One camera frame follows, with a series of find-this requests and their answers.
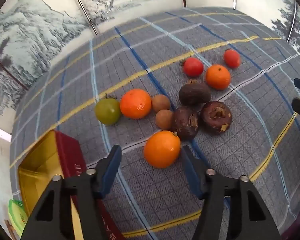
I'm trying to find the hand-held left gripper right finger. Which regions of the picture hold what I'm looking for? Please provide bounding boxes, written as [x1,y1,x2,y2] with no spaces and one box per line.
[180,145,282,240]

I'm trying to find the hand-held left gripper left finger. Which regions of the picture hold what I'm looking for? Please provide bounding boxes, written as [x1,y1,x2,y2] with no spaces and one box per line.
[20,144,122,240]

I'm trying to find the large orange with stem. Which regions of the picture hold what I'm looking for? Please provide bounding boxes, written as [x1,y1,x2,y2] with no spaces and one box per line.
[143,130,181,169]

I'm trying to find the red tin box gold inside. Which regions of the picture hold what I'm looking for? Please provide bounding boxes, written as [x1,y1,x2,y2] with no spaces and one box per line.
[18,130,125,240]

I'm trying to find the dark brown wrinkled fruit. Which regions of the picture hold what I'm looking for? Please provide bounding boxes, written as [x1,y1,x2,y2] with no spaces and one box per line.
[172,106,200,140]
[178,79,212,106]

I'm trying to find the brown longan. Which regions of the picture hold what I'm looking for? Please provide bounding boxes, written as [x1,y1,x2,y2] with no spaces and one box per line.
[155,109,174,132]
[152,94,171,113]

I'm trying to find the green tomato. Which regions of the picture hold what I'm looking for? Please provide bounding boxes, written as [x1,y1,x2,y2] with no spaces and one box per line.
[94,94,122,126]

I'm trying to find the orange mandarin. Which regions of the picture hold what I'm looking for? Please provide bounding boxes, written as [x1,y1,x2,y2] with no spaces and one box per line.
[205,64,231,90]
[119,89,152,120]

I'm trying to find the oblong red tomato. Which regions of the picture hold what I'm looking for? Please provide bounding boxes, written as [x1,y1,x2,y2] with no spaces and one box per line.
[223,49,241,68]

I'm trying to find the dark brown scarred fruit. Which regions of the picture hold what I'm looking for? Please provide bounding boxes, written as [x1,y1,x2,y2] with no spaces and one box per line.
[199,101,232,134]

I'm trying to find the round red tomato with stem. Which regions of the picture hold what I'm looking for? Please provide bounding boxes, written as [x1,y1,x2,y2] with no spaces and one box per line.
[180,57,204,77]

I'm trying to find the green packet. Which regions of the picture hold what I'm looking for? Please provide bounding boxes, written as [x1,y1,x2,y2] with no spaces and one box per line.
[8,199,28,237]

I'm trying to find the grey plaid tablecloth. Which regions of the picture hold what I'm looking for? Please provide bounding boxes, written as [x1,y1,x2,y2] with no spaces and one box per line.
[10,6,300,240]

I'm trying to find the landscape painted folding screen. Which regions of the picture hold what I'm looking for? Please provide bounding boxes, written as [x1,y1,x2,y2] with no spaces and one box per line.
[0,0,300,128]

